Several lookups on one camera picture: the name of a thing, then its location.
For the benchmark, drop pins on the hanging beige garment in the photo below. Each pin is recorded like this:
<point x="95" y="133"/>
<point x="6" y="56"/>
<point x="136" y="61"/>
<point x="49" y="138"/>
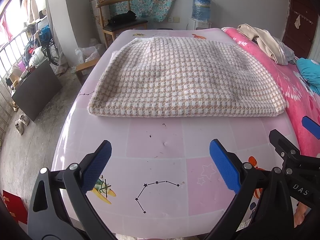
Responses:
<point x="30" y="7"/>

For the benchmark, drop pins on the small cloth on door hook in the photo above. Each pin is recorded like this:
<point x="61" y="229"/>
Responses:
<point x="297" y="22"/>

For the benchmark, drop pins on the clear plastic bag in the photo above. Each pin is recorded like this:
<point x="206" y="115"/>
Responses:
<point x="87" y="52"/>

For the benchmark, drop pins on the white water dispenser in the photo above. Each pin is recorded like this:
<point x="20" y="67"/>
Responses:
<point x="200" y="24"/>

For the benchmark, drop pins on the dark board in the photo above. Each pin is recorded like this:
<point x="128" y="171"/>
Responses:
<point x="37" y="90"/>

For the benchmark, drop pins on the wheelchair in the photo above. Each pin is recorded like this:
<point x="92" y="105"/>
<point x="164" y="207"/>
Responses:
<point x="51" y="47"/>

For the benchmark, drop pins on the metal window railing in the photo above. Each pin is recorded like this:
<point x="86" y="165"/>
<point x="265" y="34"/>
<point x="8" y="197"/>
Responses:
<point x="7" y="60"/>

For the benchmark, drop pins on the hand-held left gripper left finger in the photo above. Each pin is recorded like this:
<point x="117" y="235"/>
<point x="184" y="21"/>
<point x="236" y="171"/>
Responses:
<point x="97" y="165"/>

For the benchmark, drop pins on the grey cloth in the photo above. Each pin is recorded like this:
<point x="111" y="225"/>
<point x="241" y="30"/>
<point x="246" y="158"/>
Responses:
<point x="287" y="50"/>

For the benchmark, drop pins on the blue water jug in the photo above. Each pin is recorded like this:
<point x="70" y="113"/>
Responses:
<point x="201" y="6"/>

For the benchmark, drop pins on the beige white houndstooth coat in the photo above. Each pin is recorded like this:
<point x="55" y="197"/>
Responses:
<point x="187" y="80"/>

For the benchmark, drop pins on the pink floral blanket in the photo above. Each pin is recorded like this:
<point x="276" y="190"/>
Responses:
<point x="295" y="100"/>

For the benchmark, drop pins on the hanging pink garment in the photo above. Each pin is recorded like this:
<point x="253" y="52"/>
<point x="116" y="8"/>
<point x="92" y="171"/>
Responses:
<point x="5" y="30"/>

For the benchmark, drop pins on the dark red door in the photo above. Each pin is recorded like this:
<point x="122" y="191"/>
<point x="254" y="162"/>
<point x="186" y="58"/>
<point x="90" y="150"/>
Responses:
<point x="300" y="40"/>

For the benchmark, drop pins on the wooden chair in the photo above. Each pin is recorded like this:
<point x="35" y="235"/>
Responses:
<point x="125" y="26"/>

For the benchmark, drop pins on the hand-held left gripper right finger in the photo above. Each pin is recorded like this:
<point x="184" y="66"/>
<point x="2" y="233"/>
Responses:
<point x="226" y="165"/>

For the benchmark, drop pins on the black clothing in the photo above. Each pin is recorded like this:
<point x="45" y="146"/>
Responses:
<point x="122" y="18"/>

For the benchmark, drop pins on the beige clothes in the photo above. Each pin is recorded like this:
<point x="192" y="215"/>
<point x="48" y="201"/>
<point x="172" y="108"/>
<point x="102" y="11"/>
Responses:
<point x="265" y="42"/>

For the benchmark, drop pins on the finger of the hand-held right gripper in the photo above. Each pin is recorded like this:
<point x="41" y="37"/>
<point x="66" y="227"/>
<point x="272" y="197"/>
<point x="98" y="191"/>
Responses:
<point x="282" y="142"/>
<point x="311" y="128"/>

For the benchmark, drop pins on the beige shoe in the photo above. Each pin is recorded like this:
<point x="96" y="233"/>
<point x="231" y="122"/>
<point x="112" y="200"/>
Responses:
<point x="25" y="119"/>
<point x="19" y="128"/>

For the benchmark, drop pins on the red box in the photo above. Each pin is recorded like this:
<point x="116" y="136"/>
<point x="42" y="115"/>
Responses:
<point x="13" y="205"/>

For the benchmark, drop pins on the small wooden stool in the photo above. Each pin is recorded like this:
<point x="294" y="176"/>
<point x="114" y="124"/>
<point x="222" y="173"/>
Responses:
<point x="86" y="66"/>

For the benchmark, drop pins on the person's right hand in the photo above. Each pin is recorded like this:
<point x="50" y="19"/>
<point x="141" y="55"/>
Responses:
<point x="301" y="215"/>

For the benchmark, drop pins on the white patterned box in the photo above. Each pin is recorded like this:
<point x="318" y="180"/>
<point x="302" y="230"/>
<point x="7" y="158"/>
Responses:
<point x="100" y="15"/>

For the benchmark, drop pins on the wall socket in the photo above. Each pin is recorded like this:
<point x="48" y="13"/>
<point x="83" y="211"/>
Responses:
<point x="173" y="19"/>

